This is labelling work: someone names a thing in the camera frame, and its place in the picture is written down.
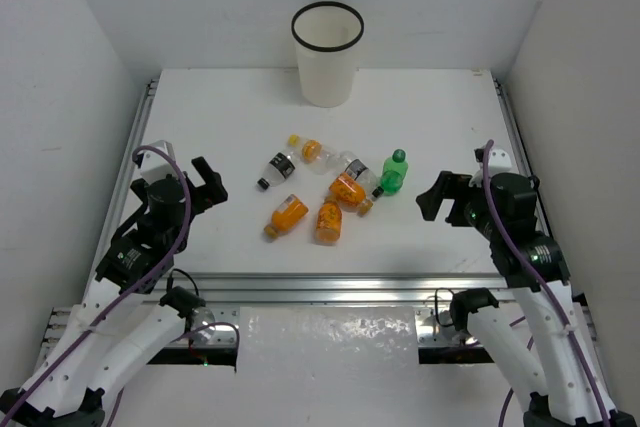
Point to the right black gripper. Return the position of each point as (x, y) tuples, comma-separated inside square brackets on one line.
[(448, 184)]

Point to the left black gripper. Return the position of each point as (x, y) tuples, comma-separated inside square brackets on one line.
[(201, 192)]

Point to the green plastic bottle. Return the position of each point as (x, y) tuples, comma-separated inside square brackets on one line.
[(394, 171)]

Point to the clear bottle black label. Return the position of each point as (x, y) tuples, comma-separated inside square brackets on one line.
[(278, 169), (353, 166)]

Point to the orange bottle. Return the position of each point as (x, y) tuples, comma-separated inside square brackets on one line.
[(350, 193), (286, 217), (329, 221)]

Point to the clear bottle with yellow cap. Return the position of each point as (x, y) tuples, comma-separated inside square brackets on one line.
[(318, 157)]

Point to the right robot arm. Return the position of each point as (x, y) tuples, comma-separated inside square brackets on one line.
[(554, 380)]

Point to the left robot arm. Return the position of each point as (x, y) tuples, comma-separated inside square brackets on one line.
[(84, 375)]

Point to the white bin with black rim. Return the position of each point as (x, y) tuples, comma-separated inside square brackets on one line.
[(326, 36)]

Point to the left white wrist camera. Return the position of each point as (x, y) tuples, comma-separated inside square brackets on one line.
[(156, 161)]

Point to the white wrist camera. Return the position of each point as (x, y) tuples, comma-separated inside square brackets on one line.
[(156, 161), (499, 161)]

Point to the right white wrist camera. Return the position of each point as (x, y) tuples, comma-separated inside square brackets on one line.
[(499, 161)]

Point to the front aluminium rail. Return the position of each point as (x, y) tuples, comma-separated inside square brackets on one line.
[(428, 296)]

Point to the left aluminium side rail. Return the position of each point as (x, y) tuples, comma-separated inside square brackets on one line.
[(125, 174)]

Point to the aluminium side rail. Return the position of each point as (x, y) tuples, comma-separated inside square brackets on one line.
[(125, 174), (520, 152)]

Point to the right aluminium side rail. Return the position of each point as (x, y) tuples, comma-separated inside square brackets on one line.
[(520, 152)]

